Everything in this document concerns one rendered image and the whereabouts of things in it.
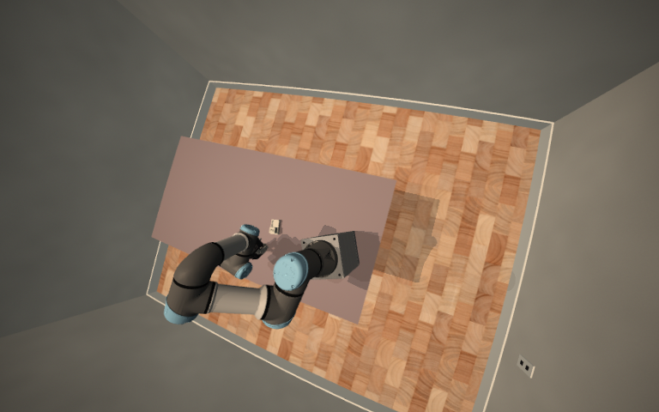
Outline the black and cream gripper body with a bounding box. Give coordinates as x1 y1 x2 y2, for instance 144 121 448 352
251 239 265 257

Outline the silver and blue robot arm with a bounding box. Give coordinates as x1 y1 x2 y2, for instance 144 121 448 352
164 224 338 329

